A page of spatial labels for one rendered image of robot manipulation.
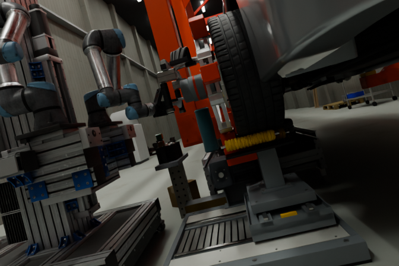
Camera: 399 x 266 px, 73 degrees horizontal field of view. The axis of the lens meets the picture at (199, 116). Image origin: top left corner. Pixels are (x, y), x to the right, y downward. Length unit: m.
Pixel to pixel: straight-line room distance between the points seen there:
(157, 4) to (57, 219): 1.50
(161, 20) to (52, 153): 1.17
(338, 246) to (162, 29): 1.63
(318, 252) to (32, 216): 1.41
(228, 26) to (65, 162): 0.96
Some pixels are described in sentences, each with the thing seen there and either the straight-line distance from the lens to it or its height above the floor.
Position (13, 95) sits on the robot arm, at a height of 1.00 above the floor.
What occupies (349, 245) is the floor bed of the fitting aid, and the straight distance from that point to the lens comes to 1.24.
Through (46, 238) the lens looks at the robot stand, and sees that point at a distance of 1.78.
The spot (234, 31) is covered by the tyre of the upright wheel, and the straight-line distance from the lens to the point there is 1.24.
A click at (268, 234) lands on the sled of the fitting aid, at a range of 1.32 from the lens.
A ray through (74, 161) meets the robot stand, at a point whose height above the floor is 0.64.
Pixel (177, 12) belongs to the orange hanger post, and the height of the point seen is 2.28.
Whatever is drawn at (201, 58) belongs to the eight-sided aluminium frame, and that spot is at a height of 0.94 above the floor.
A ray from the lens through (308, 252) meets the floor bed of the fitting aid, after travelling 1.21.
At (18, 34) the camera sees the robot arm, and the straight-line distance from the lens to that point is 1.40.
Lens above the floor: 0.66
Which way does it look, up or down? 2 degrees up
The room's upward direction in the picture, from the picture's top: 15 degrees counter-clockwise
